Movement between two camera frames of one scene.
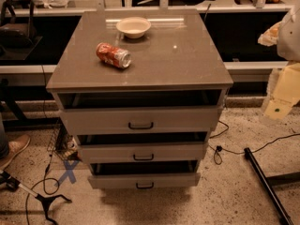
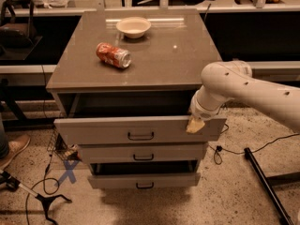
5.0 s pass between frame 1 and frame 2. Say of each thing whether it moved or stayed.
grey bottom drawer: stayed
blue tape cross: stayed
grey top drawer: moved
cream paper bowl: stayed
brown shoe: stayed
